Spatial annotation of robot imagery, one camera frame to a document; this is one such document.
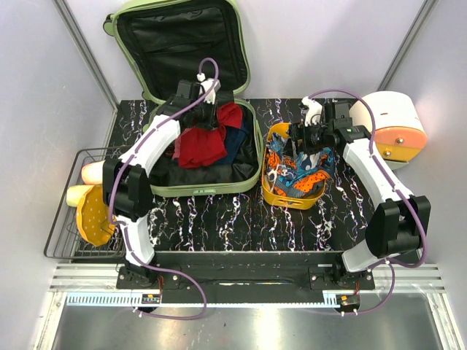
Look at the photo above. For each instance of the black marble pattern mat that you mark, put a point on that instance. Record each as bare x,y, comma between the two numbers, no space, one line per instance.
245,222

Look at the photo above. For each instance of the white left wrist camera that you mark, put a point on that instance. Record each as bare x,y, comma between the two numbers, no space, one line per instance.
208,88

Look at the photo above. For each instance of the yellow cup in basket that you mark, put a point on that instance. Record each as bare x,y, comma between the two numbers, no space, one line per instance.
74,194

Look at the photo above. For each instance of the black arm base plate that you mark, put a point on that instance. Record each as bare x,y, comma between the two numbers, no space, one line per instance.
310,270

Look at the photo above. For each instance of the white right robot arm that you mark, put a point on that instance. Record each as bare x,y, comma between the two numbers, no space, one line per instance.
397,230

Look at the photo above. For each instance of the yellow dotted plate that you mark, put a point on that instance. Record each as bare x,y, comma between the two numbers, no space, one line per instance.
92,218

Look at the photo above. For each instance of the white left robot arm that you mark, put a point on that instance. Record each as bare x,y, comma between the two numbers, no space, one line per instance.
126,185

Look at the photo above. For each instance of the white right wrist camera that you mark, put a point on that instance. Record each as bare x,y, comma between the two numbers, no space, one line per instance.
313,111

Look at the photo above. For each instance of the colourful patterned shorts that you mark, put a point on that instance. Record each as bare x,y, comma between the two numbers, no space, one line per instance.
296,174

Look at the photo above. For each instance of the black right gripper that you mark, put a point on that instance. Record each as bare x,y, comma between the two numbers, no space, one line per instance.
298,131

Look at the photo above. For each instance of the white orange drawer cabinet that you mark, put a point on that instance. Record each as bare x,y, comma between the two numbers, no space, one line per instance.
399,134

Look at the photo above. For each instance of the navy blue garment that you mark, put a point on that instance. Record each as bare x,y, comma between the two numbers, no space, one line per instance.
233,141

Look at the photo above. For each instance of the orange plastic basket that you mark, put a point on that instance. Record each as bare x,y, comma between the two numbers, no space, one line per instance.
279,201

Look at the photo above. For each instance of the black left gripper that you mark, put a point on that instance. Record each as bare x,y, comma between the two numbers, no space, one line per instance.
213,121

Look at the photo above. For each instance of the black wire basket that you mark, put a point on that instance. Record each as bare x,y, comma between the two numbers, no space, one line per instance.
64,241

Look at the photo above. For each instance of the red garment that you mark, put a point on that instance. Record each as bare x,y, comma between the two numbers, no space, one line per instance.
202,148

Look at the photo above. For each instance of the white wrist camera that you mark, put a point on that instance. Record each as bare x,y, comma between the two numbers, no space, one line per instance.
208,88
313,111

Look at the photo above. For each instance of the aluminium rail frame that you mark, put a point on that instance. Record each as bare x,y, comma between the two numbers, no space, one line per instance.
86,284

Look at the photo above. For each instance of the pink cup in basket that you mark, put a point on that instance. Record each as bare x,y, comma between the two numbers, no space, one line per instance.
92,173

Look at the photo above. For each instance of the green hard-shell suitcase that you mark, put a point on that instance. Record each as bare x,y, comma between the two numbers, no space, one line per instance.
164,42

